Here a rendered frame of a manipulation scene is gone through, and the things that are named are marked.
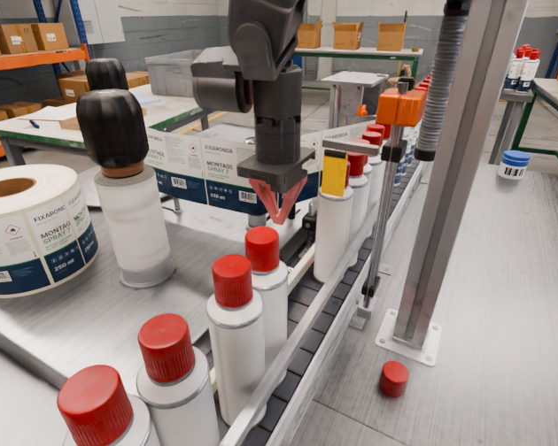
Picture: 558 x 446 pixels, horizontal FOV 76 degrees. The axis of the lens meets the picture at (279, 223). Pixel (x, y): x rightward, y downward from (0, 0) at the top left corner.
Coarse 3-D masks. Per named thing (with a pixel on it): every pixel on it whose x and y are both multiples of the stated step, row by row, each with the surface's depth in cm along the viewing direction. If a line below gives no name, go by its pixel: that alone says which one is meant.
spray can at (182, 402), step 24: (144, 336) 23; (168, 336) 23; (144, 360) 23; (168, 360) 23; (192, 360) 25; (144, 384) 25; (168, 384) 24; (192, 384) 25; (168, 408) 24; (192, 408) 25; (168, 432) 25; (192, 432) 26; (216, 432) 30
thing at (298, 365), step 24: (408, 168) 102; (312, 264) 63; (360, 264) 63; (312, 288) 58; (336, 288) 58; (288, 312) 53; (336, 312) 53; (288, 336) 49; (312, 336) 49; (288, 384) 43; (216, 408) 40; (264, 432) 38
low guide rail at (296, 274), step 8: (312, 248) 61; (304, 256) 59; (312, 256) 60; (304, 264) 58; (296, 272) 56; (304, 272) 58; (288, 280) 54; (296, 280) 55; (288, 288) 53; (216, 384) 40
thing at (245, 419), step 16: (368, 224) 59; (352, 256) 52; (336, 272) 48; (320, 304) 43; (304, 320) 41; (304, 336) 40; (288, 352) 37; (272, 368) 35; (272, 384) 34; (256, 400) 32; (240, 416) 31; (256, 416) 32; (240, 432) 30
